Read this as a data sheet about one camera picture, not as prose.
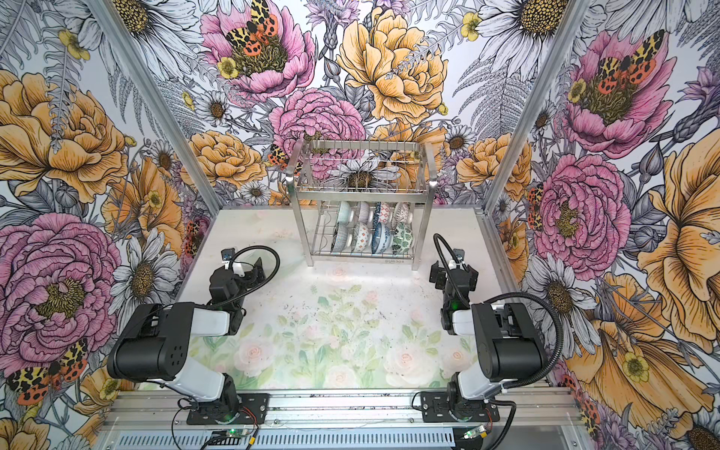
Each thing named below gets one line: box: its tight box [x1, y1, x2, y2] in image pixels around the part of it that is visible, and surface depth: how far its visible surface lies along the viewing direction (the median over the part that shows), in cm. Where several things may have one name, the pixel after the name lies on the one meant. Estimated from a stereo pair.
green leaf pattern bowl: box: [391, 222, 414, 256], surface depth 104 cm
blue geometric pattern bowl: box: [378, 201, 391, 225], surface depth 107 cm
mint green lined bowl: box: [337, 200, 352, 224], surface depth 108 cm
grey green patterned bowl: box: [358, 202, 370, 225], surface depth 108 cm
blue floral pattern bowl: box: [371, 222, 394, 255], surface depth 100 cm
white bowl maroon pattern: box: [395, 201, 413, 224], surface depth 107 cm
